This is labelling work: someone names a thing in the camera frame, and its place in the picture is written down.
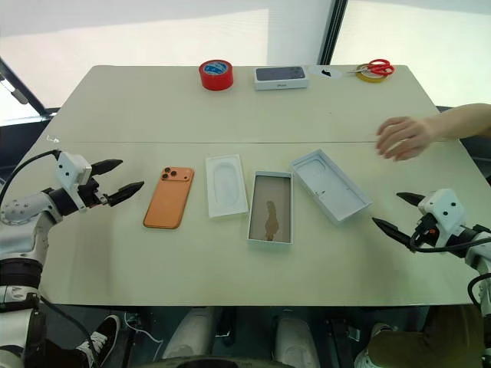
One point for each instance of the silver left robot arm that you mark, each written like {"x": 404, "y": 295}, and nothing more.
{"x": 23, "y": 205}

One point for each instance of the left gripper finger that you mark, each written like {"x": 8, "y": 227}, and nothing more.
{"x": 124, "y": 193}
{"x": 107, "y": 166}

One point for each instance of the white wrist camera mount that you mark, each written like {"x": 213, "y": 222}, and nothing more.
{"x": 445, "y": 207}
{"x": 71, "y": 166}

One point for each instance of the orange smartphone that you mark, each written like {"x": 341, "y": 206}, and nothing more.
{"x": 169, "y": 199}

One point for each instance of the white robot left leg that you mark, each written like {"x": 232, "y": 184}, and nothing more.
{"x": 192, "y": 333}

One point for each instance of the white moulded box insert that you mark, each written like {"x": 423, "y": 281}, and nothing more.
{"x": 226, "y": 188}

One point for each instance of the black white sneaker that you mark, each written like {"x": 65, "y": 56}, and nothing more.
{"x": 109, "y": 329}

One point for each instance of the closed dark-print phone box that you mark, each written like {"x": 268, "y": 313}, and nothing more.
{"x": 281, "y": 76}

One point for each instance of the small white scrap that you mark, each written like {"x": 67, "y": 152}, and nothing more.
{"x": 53, "y": 139}

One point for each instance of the white robot right leg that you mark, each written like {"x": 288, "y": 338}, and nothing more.
{"x": 295, "y": 337}

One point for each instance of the white phone box lid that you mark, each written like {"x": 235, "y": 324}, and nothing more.
{"x": 330, "y": 186}

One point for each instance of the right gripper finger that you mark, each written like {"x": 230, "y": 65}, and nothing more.
{"x": 412, "y": 199}
{"x": 397, "y": 232}

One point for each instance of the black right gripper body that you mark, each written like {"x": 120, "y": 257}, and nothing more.
{"x": 424, "y": 234}

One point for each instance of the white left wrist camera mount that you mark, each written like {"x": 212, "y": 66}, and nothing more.
{"x": 71, "y": 166}

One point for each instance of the person's bare hand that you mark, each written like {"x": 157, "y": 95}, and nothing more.
{"x": 403, "y": 138}

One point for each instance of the red tape roll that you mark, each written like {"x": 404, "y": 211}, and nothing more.
{"x": 216, "y": 78}

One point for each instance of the white phone box base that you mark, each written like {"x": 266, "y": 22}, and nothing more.
{"x": 270, "y": 199}

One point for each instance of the person's bare forearm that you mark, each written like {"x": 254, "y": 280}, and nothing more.
{"x": 460, "y": 120}

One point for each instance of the white robot leg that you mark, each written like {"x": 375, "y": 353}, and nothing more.
{"x": 295, "y": 337}
{"x": 192, "y": 333}

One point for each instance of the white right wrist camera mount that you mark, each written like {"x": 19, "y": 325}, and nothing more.
{"x": 445, "y": 207}

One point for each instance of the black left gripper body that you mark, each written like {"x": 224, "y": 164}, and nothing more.
{"x": 92, "y": 191}

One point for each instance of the olive trouser leg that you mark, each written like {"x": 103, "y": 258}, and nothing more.
{"x": 429, "y": 337}

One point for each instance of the dark slanted frame bar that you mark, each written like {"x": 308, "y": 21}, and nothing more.
{"x": 23, "y": 92}

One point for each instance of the yellow tape roll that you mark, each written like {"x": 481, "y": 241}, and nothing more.
{"x": 370, "y": 78}

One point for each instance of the dark window frame post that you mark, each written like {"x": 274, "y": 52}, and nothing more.
{"x": 331, "y": 30}

